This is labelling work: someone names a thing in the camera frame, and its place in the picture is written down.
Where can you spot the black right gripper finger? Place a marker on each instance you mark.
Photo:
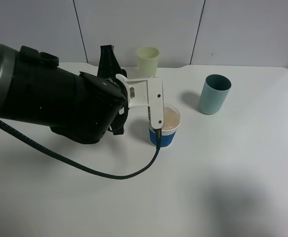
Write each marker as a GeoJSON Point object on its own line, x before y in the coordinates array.
{"type": "Point", "coordinates": [108, 64]}

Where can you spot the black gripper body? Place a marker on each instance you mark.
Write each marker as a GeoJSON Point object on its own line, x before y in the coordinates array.
{"type": "Point", "coordinates": [102, 107]}

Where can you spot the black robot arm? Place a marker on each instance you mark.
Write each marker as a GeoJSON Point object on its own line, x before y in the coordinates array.
{"type": "Point", "coordinates": [34, 89]}

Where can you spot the pale yellow plastic cup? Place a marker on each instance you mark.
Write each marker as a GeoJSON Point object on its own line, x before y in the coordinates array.
{"type": "Point", "coordinates": [147, 61]}

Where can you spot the clear cup with blue sleeve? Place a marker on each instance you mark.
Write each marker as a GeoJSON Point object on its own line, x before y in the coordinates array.
{"type": "Point", "coordinates": [172, 121]}

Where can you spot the teal plastic cup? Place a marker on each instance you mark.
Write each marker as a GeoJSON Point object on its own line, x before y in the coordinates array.
{"type": "Point", "coordinates": [214, 92]}

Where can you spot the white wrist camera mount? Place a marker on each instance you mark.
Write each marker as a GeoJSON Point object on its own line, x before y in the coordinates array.
{"type": "Point", "coordinates": [146, 92]}

